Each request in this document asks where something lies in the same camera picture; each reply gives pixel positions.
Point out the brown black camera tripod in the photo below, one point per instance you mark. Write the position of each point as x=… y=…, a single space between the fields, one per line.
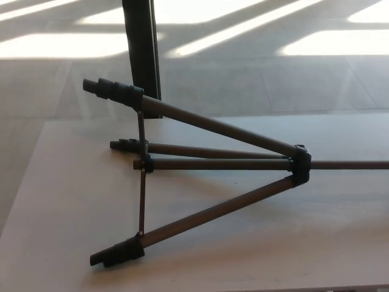
x=212 y=122

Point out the black upright post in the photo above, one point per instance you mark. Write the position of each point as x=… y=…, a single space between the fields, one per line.
x=139 y=45

